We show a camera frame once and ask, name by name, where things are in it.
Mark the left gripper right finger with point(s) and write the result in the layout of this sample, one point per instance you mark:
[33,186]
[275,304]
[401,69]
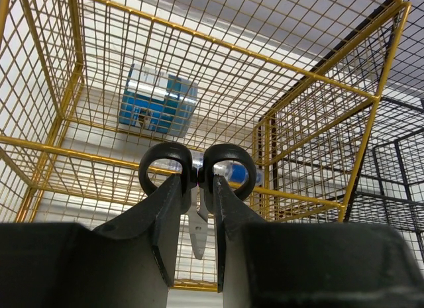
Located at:
[268,264]

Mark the black handled scissors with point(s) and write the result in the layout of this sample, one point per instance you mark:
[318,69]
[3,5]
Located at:
[197,184]

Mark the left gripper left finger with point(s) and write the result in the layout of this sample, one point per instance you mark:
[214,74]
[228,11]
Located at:
[128,261]

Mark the gold wire shelf rack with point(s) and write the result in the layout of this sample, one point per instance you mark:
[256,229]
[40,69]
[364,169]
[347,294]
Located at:
[88,86]

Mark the black wire shelf rack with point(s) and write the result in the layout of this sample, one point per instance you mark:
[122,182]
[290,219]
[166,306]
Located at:
[381,139]

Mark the blue tape dispenser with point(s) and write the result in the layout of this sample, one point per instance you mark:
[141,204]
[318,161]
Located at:
[157,101]

